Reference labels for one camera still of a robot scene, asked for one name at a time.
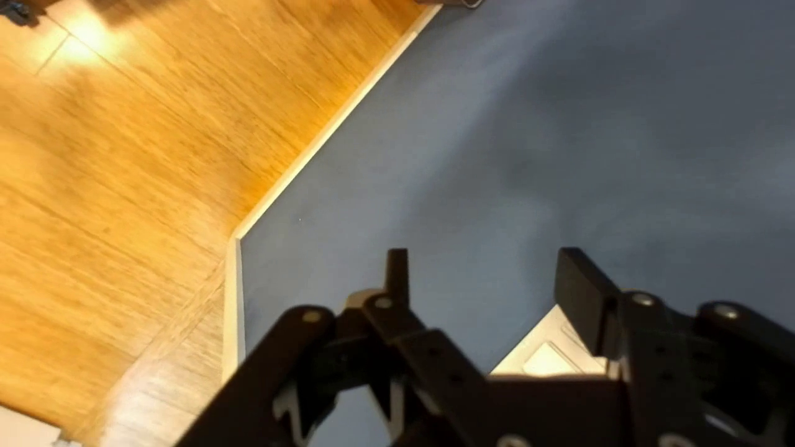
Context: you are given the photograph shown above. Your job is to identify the white wall switch plate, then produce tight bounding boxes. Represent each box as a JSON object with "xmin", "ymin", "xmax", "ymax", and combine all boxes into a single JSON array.
[{"xmin": 488, "ymin": 303, "xmax": 618, "ymax": 381}]

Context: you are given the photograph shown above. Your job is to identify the white wall corner trim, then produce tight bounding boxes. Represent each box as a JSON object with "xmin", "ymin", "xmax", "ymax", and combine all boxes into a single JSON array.
[{"xmin": 219, "ymin": 234, "xmax": 248, "ymax": 388}]

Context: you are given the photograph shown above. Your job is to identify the black floor object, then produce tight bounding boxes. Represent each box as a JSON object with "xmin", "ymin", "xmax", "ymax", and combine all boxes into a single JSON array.
[{"xmin": 0, "ymin": 0, "xmax": 43, "ymax": 30}]

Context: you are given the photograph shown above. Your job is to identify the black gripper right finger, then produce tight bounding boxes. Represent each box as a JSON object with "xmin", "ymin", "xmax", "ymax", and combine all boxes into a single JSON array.
[{"xmin": 553, "ymin": 245, "xmax": 795, "ymax": 447}]

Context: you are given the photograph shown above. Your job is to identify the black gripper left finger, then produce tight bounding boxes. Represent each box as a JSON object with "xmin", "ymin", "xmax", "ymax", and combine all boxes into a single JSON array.
[{"xmin": 176, "ymin": 245, "xmax": 501, "ymax": 447}]

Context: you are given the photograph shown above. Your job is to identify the white baseboard on blue wall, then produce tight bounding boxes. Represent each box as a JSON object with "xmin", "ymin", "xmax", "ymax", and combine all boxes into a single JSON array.
[{"xmin": 229, "ymin": 1, "xmax": 442, "ymax": 242}]

